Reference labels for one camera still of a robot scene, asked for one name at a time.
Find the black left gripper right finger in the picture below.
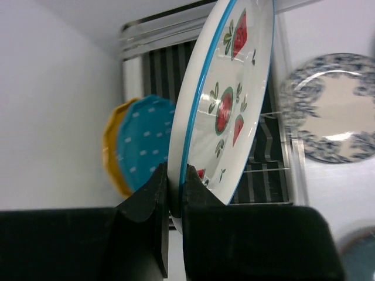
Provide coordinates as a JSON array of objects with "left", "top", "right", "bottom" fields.
[{"left": 182, "top": 166, "right": 345, "bottom": 280}]

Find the white watermelon plate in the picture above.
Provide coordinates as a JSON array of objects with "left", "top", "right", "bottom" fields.
[{"left": 167, "top": 1, "right": 275, "bottom": 231}]

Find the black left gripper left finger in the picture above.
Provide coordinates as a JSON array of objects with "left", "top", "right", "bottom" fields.
[{"left": 98, "top": 163, "right": 169, "bottom": 280}]

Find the yellow plate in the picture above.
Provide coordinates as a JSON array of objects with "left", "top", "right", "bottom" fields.
[{"left": 101, "top": 98, "right": 139, "bottom": 198}]

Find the metal wire dish rack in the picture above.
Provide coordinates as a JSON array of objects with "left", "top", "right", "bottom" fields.
[{"left": 118, "top": 0, "right": 311, "bottom": 205}]

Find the blue floral rim plate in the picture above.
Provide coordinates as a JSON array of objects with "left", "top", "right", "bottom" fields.
[{"left": 279, "top": 53, "right": 374, "bottom": 164}]

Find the blue polka dot plate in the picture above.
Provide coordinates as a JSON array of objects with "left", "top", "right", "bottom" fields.
[{"left": 116, "top": 95, "right": 175, "bottom": 192}]

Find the black drip tray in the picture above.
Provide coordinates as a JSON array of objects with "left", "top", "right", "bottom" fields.
[{"left": 142, "top": 41, "right": 290, "bottom": 204}]

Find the dark teal blossom plate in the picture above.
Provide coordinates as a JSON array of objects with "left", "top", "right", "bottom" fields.
[{"left": 336, "top": 220, "right": 374, "bottom": 281}]

